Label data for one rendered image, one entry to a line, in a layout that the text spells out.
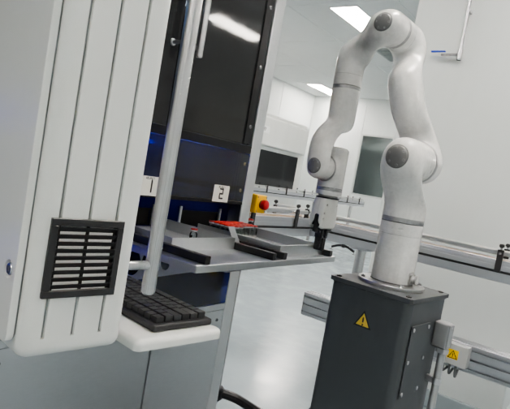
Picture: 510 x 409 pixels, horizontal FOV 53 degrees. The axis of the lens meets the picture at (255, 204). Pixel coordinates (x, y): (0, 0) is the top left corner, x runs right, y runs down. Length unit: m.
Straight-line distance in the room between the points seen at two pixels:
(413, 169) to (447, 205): 1.59
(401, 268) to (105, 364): 0.92
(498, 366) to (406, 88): 1.32
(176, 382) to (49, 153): 1.32
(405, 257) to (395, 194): 0.18
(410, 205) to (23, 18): 1.06
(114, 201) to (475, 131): 2.46
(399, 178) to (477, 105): 1.65
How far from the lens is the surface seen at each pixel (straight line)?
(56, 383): 1.59
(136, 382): 1.79
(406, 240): 1.50
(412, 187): 1.46
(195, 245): 1.39
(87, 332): 0.84
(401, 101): 1.55
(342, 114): 1.64
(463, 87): 3.10
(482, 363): 2.44
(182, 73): 0.87
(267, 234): 1.86
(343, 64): 1.68
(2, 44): 0.91
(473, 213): 2.98
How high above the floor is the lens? 1.11
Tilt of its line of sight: 4 degrees down
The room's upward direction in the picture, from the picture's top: 10 degrees clockwise
